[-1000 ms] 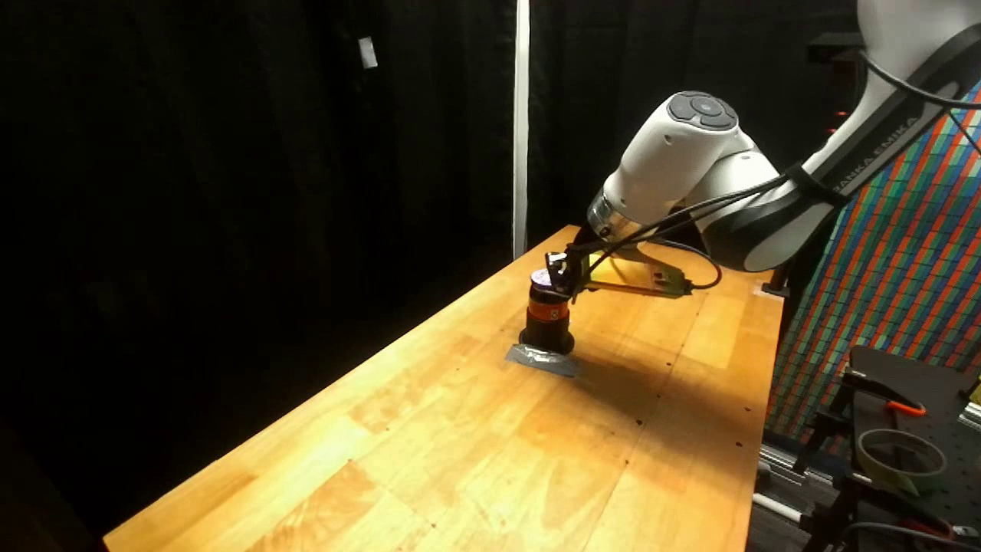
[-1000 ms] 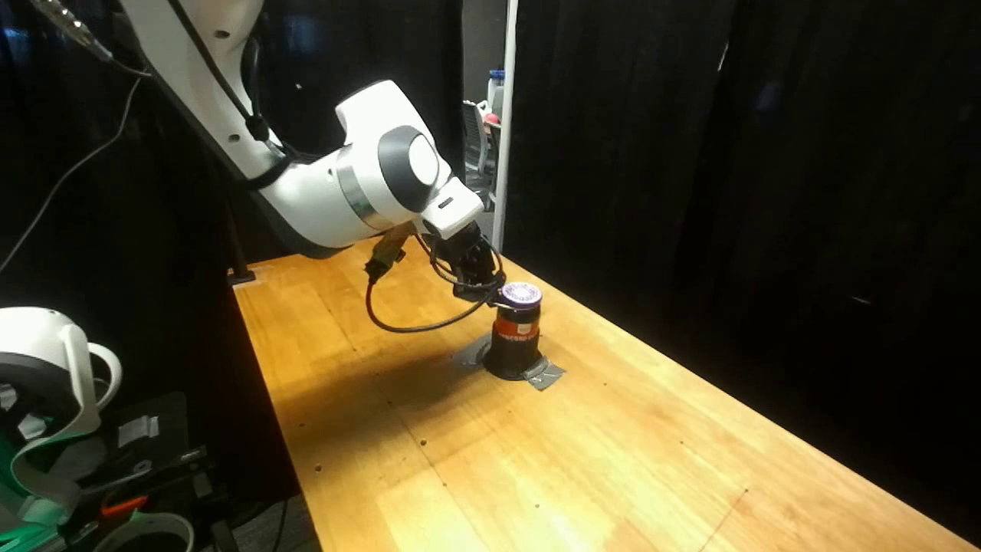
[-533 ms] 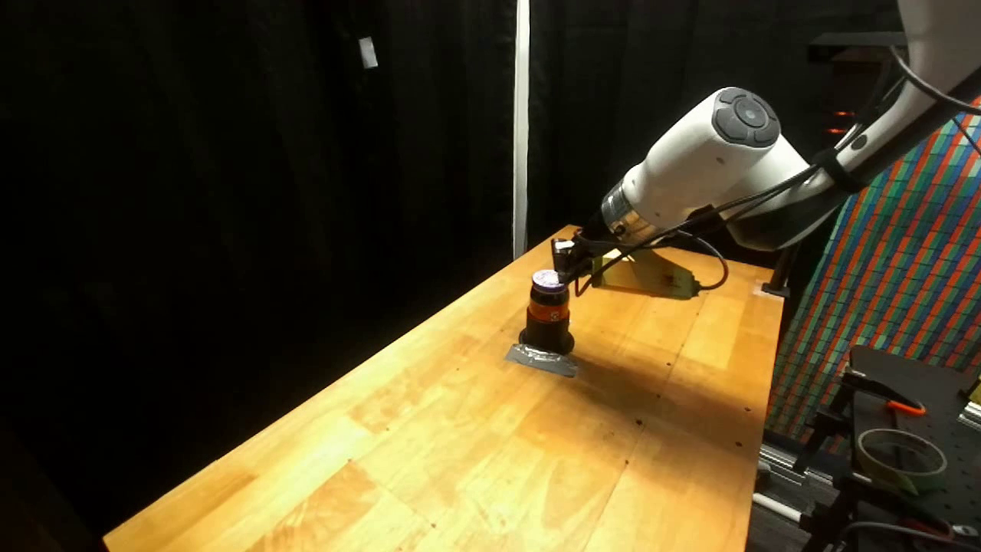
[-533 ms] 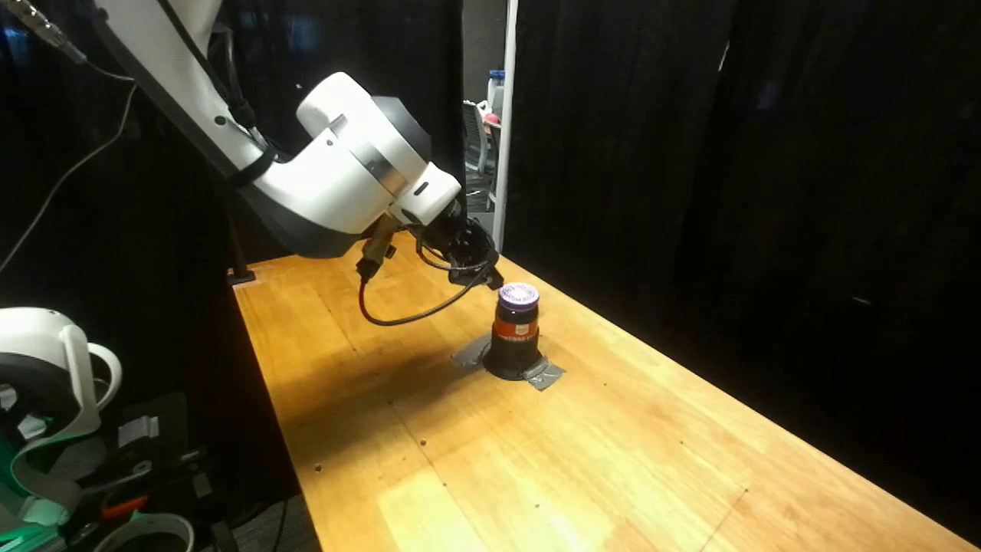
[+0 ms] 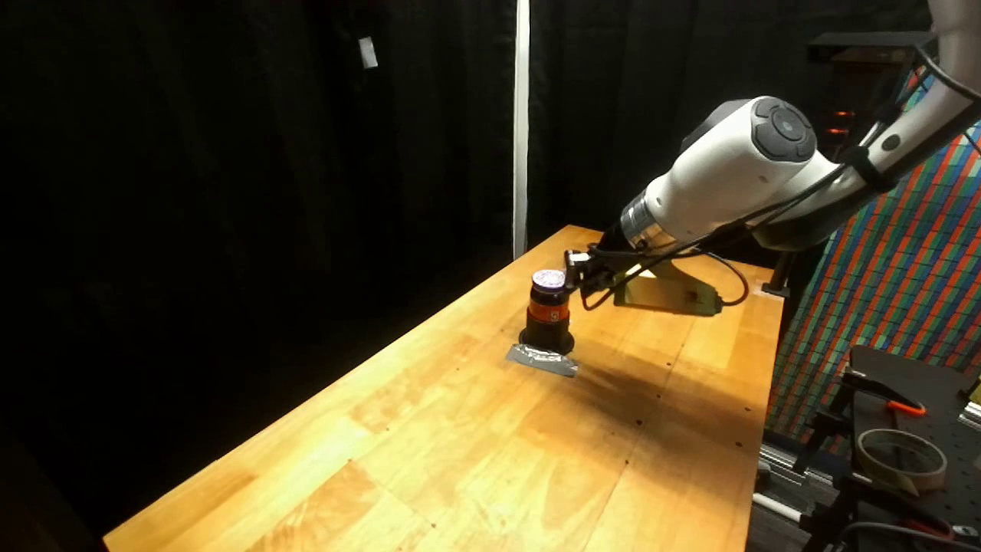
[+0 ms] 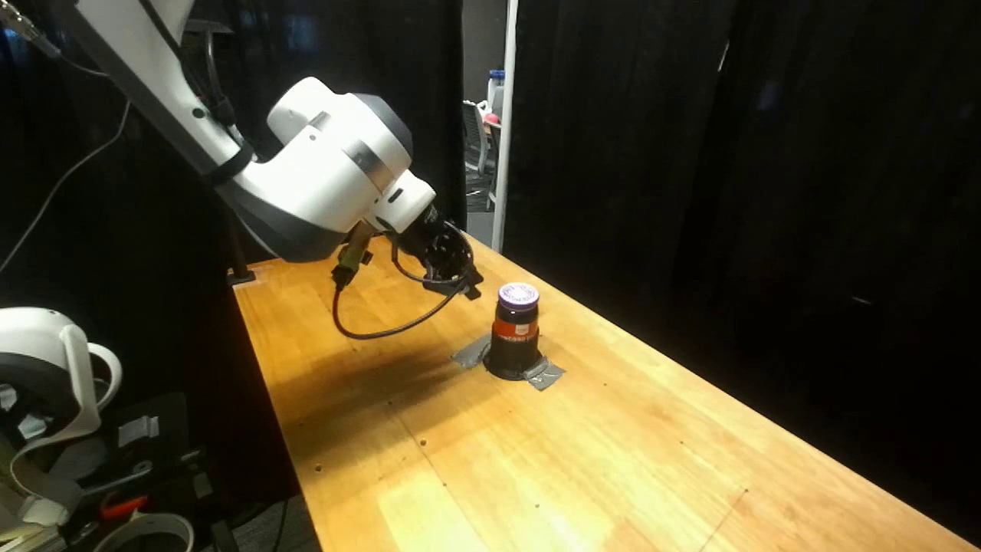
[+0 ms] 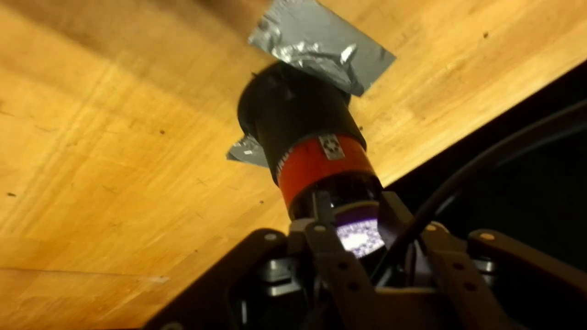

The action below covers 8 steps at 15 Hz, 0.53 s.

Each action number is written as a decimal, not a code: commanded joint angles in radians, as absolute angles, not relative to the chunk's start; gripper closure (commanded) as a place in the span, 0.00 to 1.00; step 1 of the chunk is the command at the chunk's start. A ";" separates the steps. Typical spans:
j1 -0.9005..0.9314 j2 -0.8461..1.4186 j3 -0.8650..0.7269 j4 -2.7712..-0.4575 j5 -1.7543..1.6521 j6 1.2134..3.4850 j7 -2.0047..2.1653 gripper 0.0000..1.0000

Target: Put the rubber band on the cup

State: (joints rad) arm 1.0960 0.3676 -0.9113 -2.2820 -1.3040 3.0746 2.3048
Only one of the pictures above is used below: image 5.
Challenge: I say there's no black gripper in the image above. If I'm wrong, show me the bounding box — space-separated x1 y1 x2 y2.
561 225 667 313

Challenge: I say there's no dark upside-down cup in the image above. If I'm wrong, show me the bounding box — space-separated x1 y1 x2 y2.
518 267 575 357

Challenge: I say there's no white vertical pole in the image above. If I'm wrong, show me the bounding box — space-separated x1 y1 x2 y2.
508 0 533 261

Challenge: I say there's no colourful striped cloth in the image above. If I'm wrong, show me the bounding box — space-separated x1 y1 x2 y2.
765 71 981 443

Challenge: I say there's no white tag on curtain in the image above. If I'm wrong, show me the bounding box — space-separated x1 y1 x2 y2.
354 34 382 72

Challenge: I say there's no orange black clamp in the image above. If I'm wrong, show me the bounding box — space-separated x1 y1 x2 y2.
837 371 933 424

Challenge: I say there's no black perforated plate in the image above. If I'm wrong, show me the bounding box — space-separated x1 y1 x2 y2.
844 343 981 531

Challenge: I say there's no beige tape roll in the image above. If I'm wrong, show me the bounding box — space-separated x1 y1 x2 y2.
852 424 953 498

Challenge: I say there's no black curtain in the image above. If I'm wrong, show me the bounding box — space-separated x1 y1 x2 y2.
0 0 933 538

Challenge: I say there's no grey square base plate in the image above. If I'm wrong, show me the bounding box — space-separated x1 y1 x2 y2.
505 341 582 380

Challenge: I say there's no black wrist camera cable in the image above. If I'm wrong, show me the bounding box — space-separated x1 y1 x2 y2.
702 247 753 313

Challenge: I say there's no aluminium rail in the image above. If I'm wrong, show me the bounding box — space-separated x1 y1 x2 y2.
751 437 834 528

